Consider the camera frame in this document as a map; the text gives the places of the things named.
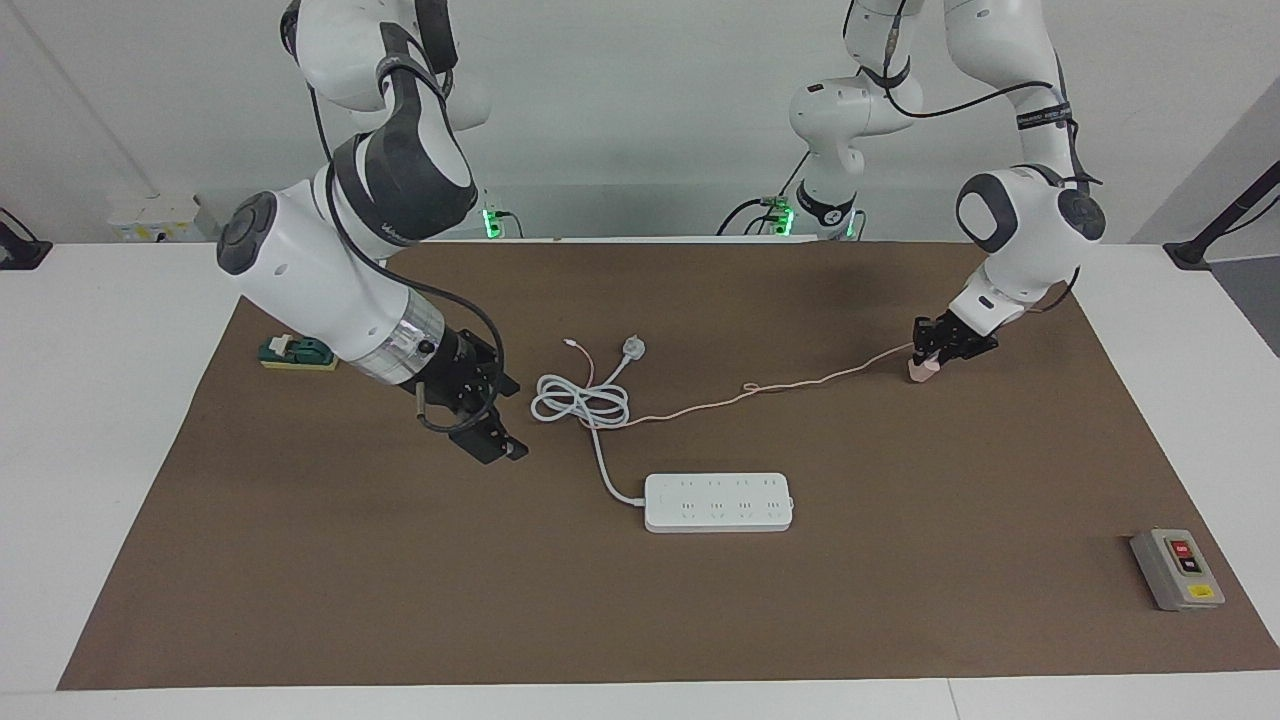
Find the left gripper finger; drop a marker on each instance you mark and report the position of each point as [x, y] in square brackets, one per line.
[948, 353]
[922, 335]

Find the grey push-button switch box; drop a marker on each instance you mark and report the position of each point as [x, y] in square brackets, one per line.
[1177, 570]

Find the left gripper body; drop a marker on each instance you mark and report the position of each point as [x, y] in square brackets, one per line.
[970, 338]

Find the black stand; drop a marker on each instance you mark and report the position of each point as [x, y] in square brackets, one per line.
[1225, 215]
[22, 252]

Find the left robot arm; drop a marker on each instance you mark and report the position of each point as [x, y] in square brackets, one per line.
[1030, 215]

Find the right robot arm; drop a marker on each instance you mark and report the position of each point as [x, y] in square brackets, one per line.
[300, 270]

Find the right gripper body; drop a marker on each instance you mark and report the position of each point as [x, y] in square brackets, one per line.
[458, 372]

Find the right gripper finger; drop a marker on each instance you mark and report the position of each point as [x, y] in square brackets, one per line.
[490, 440]
[501, 372]

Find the white wall socket box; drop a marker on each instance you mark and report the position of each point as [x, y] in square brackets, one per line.
[150, 218]

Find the pink charger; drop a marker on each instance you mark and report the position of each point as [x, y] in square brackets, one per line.
[923, 370]

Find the white power strip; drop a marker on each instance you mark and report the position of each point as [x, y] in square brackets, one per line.
[718, 502]

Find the green switch on yellow base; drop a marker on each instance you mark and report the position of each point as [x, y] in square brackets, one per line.
[296, 353]

